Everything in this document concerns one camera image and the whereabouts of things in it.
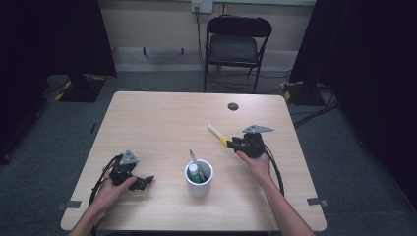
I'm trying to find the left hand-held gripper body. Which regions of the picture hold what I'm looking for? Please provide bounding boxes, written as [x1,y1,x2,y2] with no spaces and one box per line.
[108,149,141,187]

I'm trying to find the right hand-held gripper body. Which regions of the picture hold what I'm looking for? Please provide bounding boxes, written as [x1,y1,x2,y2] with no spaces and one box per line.
[240,124,275,159]

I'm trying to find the yellow highlighter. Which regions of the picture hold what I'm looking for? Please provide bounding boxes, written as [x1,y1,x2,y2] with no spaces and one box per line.
[207,123,231,148]

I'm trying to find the silver pen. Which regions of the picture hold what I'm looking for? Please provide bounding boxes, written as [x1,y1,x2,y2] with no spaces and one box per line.
[188,148,207,183]

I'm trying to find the green and white marker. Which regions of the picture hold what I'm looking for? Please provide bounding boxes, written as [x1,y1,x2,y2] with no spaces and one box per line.
[188,162,202,184]

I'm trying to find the white cup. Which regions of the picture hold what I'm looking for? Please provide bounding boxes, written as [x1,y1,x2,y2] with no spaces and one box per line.
[184,158,214,199]

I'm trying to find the person's right hand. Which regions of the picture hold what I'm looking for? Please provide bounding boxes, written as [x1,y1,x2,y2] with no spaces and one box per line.
[235,149,273,185]

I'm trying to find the person's left hand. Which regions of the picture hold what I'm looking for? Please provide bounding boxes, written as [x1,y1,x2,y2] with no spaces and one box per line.
[93,165,139,211]

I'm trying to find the grey tape strip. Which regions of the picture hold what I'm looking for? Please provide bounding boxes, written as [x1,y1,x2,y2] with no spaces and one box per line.
[306,197,329,207]
[55,200,83,211]

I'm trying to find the black stand base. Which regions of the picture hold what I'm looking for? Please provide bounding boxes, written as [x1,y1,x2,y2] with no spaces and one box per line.
[281,80,328,107]
[54,74,108,103]

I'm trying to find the black folding chair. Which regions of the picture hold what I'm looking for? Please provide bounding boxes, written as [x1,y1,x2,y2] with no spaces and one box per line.
[203,14,273,94]

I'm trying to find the black curtain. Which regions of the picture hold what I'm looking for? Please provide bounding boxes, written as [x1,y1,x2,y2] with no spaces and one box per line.
[289,0,417,210]
[0,0,118,166]

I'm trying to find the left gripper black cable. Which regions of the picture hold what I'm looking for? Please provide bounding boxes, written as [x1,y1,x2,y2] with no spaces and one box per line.
[88,154,123,236]

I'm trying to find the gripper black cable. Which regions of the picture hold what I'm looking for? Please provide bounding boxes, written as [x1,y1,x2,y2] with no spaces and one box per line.
[263,143,286,198]
[88,154,123,236]

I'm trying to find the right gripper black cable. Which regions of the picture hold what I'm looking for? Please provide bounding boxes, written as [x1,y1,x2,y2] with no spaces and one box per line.
[263,143,286,198]

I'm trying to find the black cables under chair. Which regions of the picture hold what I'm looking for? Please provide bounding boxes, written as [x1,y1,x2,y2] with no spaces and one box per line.
[208,67,293,96]

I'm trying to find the black floor cables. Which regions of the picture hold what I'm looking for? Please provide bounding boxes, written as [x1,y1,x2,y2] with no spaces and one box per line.
[292,89,340,130]

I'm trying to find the black wall socket cable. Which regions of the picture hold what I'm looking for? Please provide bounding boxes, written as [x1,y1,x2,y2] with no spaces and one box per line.
[195,7,207,72]

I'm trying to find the white wall socket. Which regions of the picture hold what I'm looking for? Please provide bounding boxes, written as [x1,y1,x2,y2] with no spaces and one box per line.
[191,0,214,15]

